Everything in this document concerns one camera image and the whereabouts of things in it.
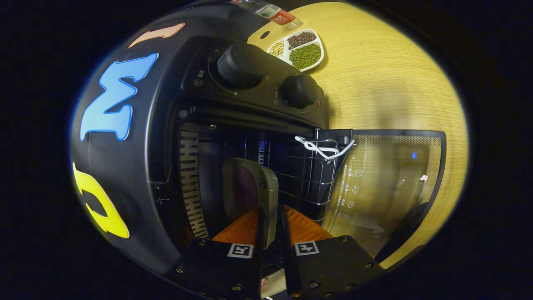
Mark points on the pile of yellow beans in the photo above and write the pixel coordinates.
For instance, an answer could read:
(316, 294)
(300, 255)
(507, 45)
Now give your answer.
(277, 48)

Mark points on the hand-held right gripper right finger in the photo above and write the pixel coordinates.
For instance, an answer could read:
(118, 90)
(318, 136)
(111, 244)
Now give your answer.
(287, 258)

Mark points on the cream square food plate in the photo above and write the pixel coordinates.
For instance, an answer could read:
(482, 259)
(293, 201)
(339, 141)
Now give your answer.
(268, 187)

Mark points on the white divided bean dish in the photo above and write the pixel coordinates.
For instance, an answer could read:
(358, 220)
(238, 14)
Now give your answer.
(286, 41)

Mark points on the black electric oven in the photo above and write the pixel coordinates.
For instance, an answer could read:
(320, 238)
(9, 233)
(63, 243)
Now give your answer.
(195, 58)

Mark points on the clear red label water bottle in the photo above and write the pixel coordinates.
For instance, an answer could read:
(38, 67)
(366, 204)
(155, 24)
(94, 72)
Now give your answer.
(270, 11)

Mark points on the pile of dark red beans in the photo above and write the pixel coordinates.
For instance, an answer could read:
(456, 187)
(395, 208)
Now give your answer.
(300, 39)

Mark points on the pink round food slice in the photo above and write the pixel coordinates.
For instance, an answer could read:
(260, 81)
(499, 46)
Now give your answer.
(245, 191)

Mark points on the pile of green beans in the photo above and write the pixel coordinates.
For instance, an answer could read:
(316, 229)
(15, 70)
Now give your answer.
(306, 56)

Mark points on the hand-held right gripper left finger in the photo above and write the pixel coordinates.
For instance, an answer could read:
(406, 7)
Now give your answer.
(225, 271)

